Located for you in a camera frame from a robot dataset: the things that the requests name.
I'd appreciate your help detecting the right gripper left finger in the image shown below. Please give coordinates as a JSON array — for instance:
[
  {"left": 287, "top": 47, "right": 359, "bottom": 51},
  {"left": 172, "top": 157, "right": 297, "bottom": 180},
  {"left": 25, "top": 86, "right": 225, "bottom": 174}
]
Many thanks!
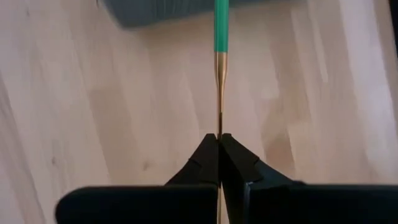
[{"left": 55, "top": 133, "right": 220, "bottom": 224}]

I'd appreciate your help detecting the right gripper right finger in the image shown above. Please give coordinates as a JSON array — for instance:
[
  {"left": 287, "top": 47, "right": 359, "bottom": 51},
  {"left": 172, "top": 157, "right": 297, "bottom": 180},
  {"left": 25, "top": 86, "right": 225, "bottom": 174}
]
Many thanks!
[{"left": 220, "top": 133, "right": 398, "bottom": 224}]

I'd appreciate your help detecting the grey plastic silverware basket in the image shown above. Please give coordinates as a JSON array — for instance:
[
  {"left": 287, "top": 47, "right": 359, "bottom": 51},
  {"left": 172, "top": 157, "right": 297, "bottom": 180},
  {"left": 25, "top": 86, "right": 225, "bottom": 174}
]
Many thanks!
[{"left": 99, "top": 0, "right": 299, "bottom": 29}]

